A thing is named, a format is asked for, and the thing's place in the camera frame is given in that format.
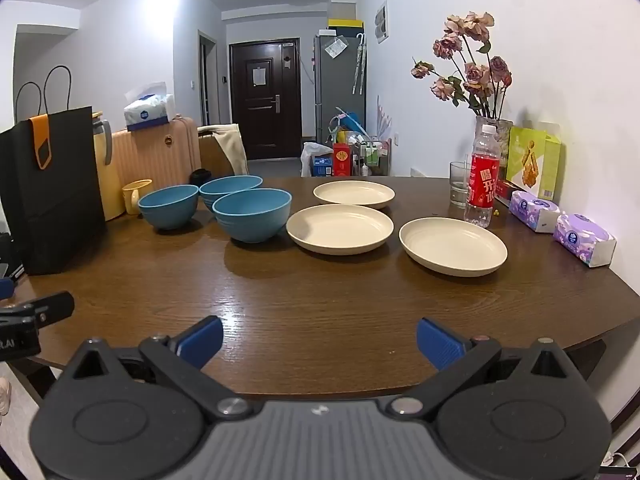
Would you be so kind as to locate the paper note on refrigerator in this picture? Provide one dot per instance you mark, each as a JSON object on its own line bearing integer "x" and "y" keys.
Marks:
{"x": 335, "y": 47}

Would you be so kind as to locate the dark brown door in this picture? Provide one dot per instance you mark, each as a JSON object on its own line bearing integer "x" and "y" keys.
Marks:
{"x": 264, "y": 110}

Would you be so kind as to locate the grey refrigerator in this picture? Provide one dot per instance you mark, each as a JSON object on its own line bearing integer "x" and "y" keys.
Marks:
{"x": 340, "y": 85}

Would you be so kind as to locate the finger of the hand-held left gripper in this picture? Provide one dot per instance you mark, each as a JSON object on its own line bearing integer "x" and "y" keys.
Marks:
{"x": 50, "y": 305}
{"x": 4, "y": 288}

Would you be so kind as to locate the black paper bag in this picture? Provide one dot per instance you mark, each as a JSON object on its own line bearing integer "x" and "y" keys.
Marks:
{"x": 50, "y": 200}

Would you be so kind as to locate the white wall panel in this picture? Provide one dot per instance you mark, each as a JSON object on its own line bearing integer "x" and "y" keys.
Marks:
{"x": 381, "y": 22}

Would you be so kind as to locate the red label water bottle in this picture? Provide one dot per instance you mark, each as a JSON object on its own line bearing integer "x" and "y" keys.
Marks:
{"x": 481, "y": 185}

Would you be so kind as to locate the clear drinking glass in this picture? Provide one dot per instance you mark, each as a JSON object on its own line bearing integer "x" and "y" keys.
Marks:
{"x": 457, "y": 187}

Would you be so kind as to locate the white plastic bag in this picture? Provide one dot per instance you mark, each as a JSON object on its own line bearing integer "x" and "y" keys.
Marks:
{"x": 311, "y": 152}

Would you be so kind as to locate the cream plate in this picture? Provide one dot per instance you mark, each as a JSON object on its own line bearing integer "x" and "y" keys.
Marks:
{"x": 452, "y": 246}
{"x": 354, "y": 193}
{"x": 340, "y": 227}

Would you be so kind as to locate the dried pink roses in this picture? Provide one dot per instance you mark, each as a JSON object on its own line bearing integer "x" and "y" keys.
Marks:
{"x": 470, "y": 72}

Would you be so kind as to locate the black cylindrical cup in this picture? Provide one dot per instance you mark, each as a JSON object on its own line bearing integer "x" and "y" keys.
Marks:
{"x": 202, "y": 176}

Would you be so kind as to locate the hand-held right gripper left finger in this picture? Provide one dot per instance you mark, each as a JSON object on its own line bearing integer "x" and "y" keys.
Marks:
{"x": 202, "y": 342}

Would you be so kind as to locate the blue and white tissue pack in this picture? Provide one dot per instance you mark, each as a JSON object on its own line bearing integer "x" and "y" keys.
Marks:
{"x": 147, "y": 112}

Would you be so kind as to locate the grey interior doorway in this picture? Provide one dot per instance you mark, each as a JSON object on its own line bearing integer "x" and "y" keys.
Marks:
{"x": 207, "y": 80}

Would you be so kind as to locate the pink ribbed suitcase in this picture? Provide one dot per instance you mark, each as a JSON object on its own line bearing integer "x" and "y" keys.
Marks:
{"x": 155, "y": 152}

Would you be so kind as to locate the blue box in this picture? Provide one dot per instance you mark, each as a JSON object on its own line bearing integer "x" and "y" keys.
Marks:
{"x": 322, "y": 166}

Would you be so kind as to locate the yellow and black box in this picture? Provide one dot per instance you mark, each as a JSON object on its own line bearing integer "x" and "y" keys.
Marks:
{"x": 345, "y": 24}

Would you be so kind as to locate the glass vase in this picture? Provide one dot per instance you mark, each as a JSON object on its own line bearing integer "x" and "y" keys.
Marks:
{"x": 502, "y": 142}

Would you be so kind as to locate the white wall outlet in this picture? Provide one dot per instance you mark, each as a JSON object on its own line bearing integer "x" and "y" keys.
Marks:
{"x": 397, "y": 139}

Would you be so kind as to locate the white notice board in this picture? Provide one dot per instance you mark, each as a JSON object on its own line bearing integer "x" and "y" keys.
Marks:
{"x": 417, "y": 172}

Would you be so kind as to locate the brown chair with cloth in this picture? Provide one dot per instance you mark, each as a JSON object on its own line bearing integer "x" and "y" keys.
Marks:
{"x": 232, "y": 147}

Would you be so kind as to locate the colourful plastic items pile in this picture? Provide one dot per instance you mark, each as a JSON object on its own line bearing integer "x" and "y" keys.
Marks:
{"x": 347, "y": 125}

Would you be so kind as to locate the flat red box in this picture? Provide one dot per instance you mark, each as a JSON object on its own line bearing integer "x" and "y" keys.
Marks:
{"x": 507, "y": 191}

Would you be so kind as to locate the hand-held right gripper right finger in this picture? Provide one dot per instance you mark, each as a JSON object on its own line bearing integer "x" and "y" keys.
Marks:
{"x": 440, "y": 342}

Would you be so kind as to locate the yellow mug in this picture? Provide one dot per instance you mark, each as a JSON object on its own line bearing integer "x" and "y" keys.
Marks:
{"x": 134, "y": 195}

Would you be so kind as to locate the blue bowl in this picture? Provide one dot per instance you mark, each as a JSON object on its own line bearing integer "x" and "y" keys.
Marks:
{"x": 168, "y": 206}
{"x": 252, "y": 214}
{"x": 227, "y": 186}

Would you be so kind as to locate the purple wall decoration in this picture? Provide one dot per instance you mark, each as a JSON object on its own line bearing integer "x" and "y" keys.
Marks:
{"x": 383, "y": 120}

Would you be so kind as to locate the folded pale umbrella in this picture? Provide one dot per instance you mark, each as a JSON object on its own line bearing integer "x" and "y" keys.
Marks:
{"x": 358, "y": 62}

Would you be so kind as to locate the green and yellow box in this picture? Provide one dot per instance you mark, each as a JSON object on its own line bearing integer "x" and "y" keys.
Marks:
{"x": 532, "y": 160}

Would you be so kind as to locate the purple tissue pack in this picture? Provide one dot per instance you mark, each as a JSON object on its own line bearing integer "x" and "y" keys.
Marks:
{"x": 582, "y": 238}
{"x": 532, "y": 210}

